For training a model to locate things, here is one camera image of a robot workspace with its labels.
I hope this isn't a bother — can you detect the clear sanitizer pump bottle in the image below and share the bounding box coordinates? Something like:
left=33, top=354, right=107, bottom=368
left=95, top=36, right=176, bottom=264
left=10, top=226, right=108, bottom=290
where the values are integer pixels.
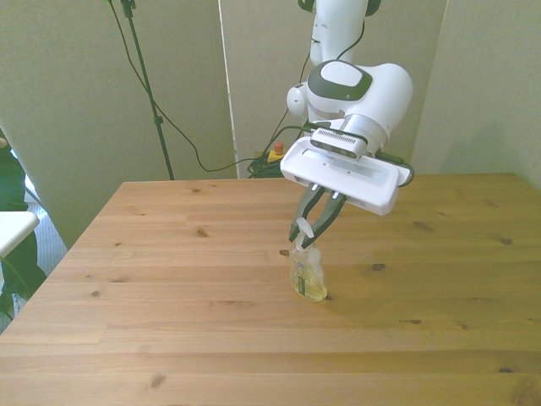
left=289, top=217, right=329, bottom=302

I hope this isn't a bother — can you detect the coiled black cable bundle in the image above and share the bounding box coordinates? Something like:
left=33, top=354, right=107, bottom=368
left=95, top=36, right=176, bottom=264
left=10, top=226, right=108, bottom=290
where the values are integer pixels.
left=247, top=154, right=283, bottom=179

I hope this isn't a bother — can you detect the black camera stand pole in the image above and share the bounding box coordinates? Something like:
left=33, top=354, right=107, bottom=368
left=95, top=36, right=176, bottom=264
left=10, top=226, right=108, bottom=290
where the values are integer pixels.
left=119, top=0, right=176, bottom=181

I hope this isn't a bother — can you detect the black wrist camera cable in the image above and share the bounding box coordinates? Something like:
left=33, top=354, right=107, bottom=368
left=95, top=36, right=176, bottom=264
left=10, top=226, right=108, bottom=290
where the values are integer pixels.
left=268, top=121, right=333, bottom=154

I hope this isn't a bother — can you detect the white side table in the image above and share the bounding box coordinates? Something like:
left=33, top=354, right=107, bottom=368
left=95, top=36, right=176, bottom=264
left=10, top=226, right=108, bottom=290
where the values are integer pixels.
left=0, top=211, right=41, bottom=259

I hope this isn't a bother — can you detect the black stand cable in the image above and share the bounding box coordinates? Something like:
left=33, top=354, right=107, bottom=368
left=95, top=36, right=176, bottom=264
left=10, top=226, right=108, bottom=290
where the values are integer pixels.
left=103, top=0, right=254, bottom=173

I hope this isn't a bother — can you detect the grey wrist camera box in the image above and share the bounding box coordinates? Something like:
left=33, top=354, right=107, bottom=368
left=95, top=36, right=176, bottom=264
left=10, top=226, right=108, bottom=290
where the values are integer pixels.
left=310, top=128, right=368, bottom=162

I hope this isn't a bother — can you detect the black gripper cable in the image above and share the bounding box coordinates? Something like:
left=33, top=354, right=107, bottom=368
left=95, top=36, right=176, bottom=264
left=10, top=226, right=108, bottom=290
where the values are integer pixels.
left=374, top=150, right=416, bottom=188

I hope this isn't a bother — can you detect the yellow emergency stop button box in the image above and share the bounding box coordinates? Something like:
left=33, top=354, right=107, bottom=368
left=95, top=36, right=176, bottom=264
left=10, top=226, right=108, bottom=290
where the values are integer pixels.
left=267, top=142, right=288, bottom=166

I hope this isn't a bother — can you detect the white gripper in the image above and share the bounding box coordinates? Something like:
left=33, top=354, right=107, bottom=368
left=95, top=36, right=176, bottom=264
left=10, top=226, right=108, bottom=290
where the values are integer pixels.
left=279, top=137, right=410, bottom=247

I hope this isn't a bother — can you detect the white partition board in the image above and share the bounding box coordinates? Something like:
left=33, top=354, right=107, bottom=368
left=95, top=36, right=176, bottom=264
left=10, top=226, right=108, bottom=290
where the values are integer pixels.
left=217, top=0, right=449, bottom=179

